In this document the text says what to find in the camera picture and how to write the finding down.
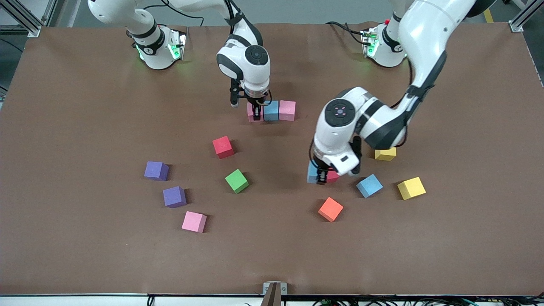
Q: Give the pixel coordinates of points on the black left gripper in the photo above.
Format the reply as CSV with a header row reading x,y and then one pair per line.
x,y
321,173

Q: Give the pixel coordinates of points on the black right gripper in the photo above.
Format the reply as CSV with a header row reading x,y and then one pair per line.
x,y
256,103

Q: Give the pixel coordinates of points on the pink foam cube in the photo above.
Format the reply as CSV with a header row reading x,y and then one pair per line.
x,y
250,114
194,222
287,110

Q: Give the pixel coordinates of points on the blue foam cube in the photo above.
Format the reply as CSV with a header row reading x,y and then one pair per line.
x,y
312,174
271,110
369,186

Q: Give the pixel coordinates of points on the purple foam cube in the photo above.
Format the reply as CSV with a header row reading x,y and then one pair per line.
x,y
155,171
174,196

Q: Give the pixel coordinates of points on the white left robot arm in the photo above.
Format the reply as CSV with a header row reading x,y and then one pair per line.
x,y
335,144

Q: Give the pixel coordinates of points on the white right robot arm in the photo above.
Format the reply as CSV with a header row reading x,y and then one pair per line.
x,y
250,78

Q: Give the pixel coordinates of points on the crimson foam cube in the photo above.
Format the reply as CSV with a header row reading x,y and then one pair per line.
x,y
333,176

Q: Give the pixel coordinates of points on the orange foam cube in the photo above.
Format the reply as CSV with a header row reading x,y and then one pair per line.
x,y
330,209

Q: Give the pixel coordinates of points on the red foam cube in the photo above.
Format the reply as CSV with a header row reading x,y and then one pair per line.
x,y
223,147

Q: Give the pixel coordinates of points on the yellow foam cube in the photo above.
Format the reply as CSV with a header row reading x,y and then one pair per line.
x,y
385,155
411,188

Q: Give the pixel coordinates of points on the green foam cube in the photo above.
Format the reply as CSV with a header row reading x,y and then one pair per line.
x,y
236,181

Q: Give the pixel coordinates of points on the brown table mat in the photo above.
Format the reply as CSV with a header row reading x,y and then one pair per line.
x,y
272,255

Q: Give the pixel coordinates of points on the base connector box green light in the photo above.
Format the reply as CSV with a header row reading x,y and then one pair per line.
x,y
369,42
177,46

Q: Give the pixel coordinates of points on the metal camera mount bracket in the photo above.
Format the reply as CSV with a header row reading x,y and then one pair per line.
x,y
275,293

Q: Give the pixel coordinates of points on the aluminium frame post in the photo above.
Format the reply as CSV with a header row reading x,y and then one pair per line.
x,y
25,21
520,21

